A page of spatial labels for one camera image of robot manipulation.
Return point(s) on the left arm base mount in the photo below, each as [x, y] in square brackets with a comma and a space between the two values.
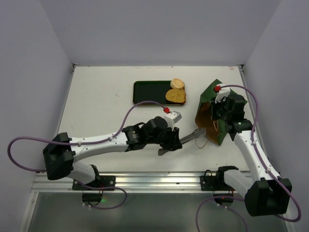
[93, 193]

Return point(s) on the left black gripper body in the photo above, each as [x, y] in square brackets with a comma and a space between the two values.
[165, 136]

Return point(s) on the sliced toast bread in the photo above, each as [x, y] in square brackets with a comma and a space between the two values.
[176, 96]

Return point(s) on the round bun bread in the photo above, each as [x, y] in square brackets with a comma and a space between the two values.
[176, 84]

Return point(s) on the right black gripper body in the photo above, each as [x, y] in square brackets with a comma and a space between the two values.
[219, 112]

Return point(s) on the dark green tray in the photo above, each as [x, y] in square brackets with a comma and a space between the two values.
[152, 91]

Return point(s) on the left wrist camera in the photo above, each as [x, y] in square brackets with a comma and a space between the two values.
[171, 117]

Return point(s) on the green paper bag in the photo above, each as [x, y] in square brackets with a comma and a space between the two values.
[216, 130]

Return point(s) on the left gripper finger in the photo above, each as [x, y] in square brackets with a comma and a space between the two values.
[174, 136]
[171, 146]

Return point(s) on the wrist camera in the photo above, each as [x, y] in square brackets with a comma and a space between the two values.
[171, 117]
[222, 91]

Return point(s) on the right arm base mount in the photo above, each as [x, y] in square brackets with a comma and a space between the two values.
[214, 181]

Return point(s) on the aluminium frame rail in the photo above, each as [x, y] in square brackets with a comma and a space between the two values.
[132, 182]

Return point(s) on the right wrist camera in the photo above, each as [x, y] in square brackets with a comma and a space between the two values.
[222, 91]

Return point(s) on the metal tongs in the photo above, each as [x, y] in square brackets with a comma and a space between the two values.
[194, 135]

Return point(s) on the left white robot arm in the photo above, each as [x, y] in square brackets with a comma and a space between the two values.
[63, 156]

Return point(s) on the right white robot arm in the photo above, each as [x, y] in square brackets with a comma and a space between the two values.
[265, 193]

